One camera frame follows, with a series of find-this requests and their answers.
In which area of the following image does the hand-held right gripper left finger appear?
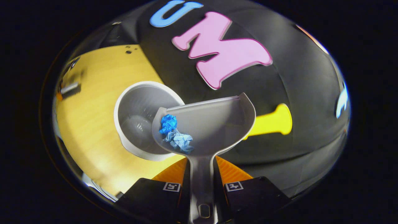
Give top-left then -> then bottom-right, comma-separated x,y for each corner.
117,157 -> 191,223

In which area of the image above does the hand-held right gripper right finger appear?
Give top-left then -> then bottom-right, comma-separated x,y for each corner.
215,156 -> 291,223

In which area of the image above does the small grey broom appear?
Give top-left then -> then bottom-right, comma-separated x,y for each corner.
60,82 -> 79,95

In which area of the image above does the light blue paper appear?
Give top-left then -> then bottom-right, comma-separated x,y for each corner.
163,128 -> 195,155

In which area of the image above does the bright blue paper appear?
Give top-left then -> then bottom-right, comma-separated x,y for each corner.
159,114 -> 178,135

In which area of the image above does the grey ribbed garbage bin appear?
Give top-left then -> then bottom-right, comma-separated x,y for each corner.
113,81 -> 187,162

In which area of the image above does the grey dustpan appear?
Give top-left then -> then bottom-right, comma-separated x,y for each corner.
151,92 -> 256,224

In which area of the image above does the wooden desktop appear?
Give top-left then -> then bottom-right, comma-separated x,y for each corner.
54,44 -> 187,197

